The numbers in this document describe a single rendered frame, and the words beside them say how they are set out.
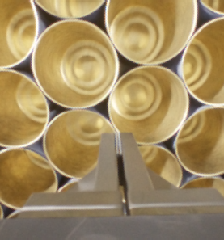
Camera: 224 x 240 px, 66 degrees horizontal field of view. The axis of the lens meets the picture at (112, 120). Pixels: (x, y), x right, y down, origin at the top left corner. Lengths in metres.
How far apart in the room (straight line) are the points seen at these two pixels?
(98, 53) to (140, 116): 0.09
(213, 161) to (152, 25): 0.17
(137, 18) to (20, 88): 0.16
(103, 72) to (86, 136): 0.09
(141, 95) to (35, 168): 0.17
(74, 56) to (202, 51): 0.15
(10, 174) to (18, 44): 0.15
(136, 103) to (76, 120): 0.08
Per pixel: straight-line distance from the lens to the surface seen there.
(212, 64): 0.25
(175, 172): 0.20
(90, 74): 0.22
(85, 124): 0.23
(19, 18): 0.25
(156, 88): 0.23
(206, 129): 0.25
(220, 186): 0.25
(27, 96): 0.25
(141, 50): 0.23
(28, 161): 0.27
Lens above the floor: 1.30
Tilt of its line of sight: 77 degrees down
